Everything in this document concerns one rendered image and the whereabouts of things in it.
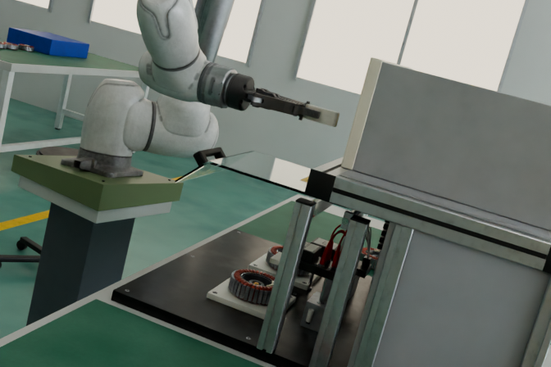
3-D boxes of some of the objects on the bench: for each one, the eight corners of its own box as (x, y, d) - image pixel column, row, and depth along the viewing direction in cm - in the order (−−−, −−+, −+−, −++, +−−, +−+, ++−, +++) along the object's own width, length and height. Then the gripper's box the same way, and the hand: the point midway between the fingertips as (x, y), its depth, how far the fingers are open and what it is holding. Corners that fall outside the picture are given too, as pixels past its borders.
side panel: (343, 400, 119) (395, 224, 113) (347, 392, 122) (398, 220, 116) (507, 466, 111) (572, 280, 106) (507, 456, 114) (571, 275, 108)
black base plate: (110, 300, 134) (112, 289, 134) (233, 236, 195) (234, 228, 194) (339, 392, 121) (343, 381, 121) (394, 292, 182) (397, 284, 181)
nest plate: (206, 297, 141) (207, 292, 141) (233, 278, 156) (234, 274, 155) (273, 323, 137) (275, 318, 137) (295, 301, 151) (296, 296, 151)
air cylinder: (299, 325, 140) (307, 300, 139) (309, 314, 147) (316, 290, 146) (323, 334, 138) (330, 309, 137) (332, 322, 145) (339, 298, 144)
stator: (219, 292, 142) (223, 275, 142) (239, 278, 153) (243, 263, 152) (269, 311, 139) (274, 294, 139) (285, 296, 150) (290, 280, 149)
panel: (341, 382, 120) (389, 220, 115) (397, 283, 182) (430, 175, 177) (348, 385, 119) (395, 222, 114) (401, 285, 182) (434, 177, 177)
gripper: (239, 106, 154) (339, 135, 147) (215, 107, 142) (324, 139, 135) (246, 73, 153) (348, 101, 146) (223, 71, 140) (334, 102, 134)
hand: (321, 115), depth 142 cm, fingers closed
